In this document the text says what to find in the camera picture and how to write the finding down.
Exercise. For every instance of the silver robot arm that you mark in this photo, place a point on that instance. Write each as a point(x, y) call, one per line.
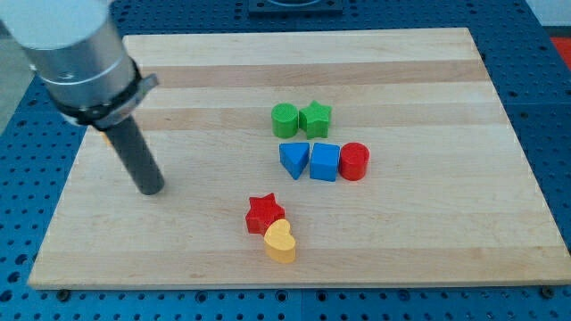
point(76, 50)

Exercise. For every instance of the yellow heart block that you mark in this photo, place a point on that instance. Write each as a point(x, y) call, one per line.
point(279, 243)

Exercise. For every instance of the blue triangle block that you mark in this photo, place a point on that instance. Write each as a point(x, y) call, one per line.
point(294, 157)

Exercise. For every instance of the blue cube block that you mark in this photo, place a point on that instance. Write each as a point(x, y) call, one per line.
point(324, 162)

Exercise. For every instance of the green cylinder block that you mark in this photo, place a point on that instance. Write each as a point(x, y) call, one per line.
point(284, 118)

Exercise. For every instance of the green star block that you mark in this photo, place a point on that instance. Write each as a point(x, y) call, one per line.
point(315, 120)

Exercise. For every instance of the red star block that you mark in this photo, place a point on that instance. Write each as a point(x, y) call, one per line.
point(263, 212)

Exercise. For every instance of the red cylinder block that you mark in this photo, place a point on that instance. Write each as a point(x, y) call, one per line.
point(353, 163)

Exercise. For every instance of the wooden board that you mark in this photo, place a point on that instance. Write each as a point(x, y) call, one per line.
point(449, 198)

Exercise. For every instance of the dark grey cylindrical probe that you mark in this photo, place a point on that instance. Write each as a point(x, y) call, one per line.
point(128, 142)

